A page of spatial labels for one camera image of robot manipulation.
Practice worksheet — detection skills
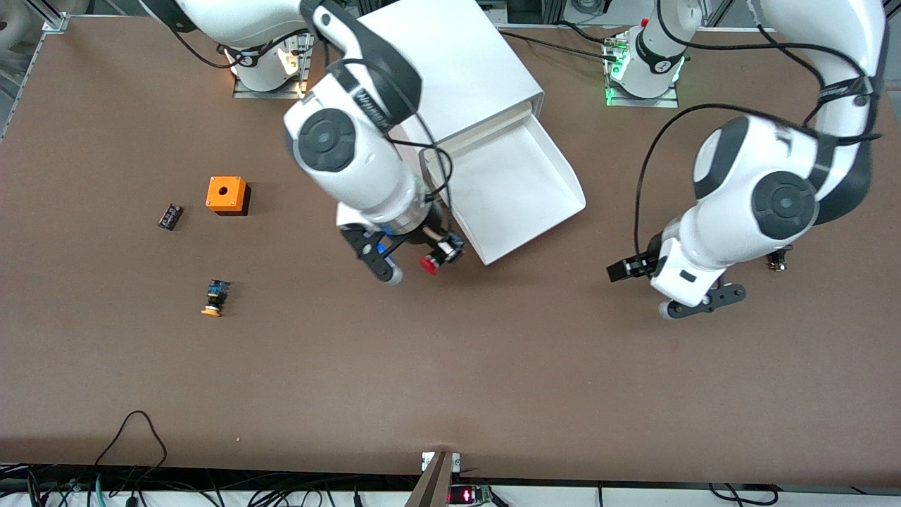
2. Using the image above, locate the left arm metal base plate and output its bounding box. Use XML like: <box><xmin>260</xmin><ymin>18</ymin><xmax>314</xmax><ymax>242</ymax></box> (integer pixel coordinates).
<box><xmin>604</xmin><ymin>35</ymin><xmax>681</xmax><ymax>109</ymax></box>

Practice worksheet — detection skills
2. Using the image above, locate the black cable behind cabinet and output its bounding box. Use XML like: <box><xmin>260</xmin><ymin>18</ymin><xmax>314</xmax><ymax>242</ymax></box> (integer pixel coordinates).
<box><xmin>498</xmin><ymin>28</ymin><xmax>622</xmax><ymax>61</ymax></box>

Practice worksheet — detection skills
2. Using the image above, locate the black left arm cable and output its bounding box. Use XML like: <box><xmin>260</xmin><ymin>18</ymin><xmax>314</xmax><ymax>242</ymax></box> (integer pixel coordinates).
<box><xmin>634</xmin><ymin>0</ymin><xmax>884</xmax><ymax>258</ymax></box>

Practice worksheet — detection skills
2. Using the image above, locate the yellow push button switch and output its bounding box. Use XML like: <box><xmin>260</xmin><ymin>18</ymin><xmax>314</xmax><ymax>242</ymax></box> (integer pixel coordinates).
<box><xmin>201</xmin><ymin>279</ymin><xmax>232</xmax><ymax>318</ymax></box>

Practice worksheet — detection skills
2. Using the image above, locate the red push button switch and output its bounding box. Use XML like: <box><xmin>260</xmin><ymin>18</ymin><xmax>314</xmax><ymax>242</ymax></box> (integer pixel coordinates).
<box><xmin>420</xmin><ymin>239</ymin><xmax>462</xmax><ymax>276</ymax></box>

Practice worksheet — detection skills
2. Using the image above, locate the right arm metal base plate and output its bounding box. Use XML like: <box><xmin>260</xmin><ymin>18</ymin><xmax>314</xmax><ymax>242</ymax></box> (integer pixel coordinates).
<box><xmin>232</xmin><ymin>42</ymin><xmax>312</xmax><ymax>100</ymax></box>

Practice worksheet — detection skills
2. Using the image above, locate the thin black looped cable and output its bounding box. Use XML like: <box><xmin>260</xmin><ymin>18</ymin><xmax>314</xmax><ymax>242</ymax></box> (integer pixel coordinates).
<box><xmin>95</xmin><ymin>411</ymin><xmax>168</xmax><ymax>469</ymax></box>

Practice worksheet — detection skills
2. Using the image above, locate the device with red display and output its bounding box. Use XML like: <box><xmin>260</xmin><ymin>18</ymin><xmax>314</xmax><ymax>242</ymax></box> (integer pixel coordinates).
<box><xmin>448</xmin><ymin>484</ymin><xmax>493</xmax><ymax>506</ymax></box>

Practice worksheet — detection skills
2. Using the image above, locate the orange box with hole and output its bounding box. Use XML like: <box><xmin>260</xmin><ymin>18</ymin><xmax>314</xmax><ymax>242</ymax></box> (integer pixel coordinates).
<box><xmin>206</xmin><ymin>175</ymin><xmax>252</xmax><ymax>217</ymax></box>

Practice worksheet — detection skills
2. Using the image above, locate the aluminium frame profile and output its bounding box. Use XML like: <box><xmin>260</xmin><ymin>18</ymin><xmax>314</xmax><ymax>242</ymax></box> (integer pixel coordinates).
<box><xmin>28</xmin><ymin>0</ymin><xmax>71</xmax><ymax>33</ymax></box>

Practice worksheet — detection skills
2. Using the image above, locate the grey camera stand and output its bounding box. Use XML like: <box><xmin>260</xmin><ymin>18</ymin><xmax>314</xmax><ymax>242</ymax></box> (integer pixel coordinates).
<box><xmin>405</xmin><ymin>451</ymin><xmax>460</xmax><ymax>507</ymax></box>

